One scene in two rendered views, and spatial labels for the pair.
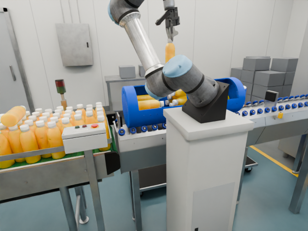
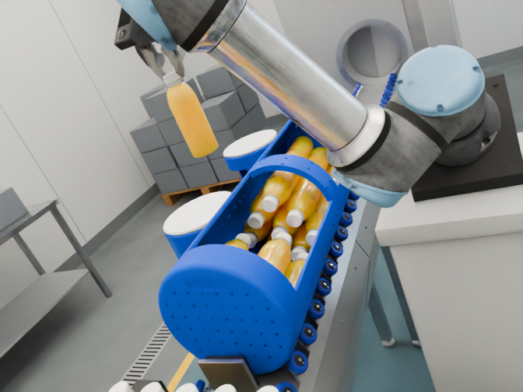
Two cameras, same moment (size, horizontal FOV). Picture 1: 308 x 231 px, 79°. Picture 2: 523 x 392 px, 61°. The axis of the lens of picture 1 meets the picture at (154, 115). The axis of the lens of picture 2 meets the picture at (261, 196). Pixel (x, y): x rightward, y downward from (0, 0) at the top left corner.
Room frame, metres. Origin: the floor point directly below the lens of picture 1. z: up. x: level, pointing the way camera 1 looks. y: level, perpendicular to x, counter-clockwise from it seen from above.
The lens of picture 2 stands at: (0.57, 0.56, 1.59)
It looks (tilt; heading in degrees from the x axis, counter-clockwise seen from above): 22 degrees down; 317
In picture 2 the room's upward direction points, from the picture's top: 23 degrees counter-clockwise
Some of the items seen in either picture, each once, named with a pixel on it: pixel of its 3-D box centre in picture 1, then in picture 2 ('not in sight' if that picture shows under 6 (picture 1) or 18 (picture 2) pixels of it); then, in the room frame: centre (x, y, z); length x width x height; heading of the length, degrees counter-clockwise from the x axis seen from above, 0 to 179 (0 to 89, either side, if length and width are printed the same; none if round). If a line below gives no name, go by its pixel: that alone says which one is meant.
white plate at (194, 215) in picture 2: not in sight; (198, 211); (1.81, -0.29, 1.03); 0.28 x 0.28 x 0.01
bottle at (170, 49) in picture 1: (170, 55); (190, 117); (1.44, -0.13, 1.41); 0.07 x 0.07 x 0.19
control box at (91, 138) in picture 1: (85, 137); not in sight; (0.86, 0.35, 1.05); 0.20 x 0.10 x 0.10; 107
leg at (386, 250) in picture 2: (239, 176); (401, 288); (1.43, -0.79, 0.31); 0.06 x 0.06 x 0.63; 17
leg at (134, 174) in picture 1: (137, 203); not in sight; (1.15, 0.15, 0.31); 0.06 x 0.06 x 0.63; 17
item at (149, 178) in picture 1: (190, 167); not in sight; (1.91, -0.43, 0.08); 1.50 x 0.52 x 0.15; 105
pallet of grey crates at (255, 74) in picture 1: (260, 84); (202, 133); (4.34, -2.51, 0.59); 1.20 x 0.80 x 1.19; 15
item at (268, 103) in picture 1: (270, 100); not in sight; (1.58, -1.04, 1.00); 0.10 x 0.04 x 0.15; 17
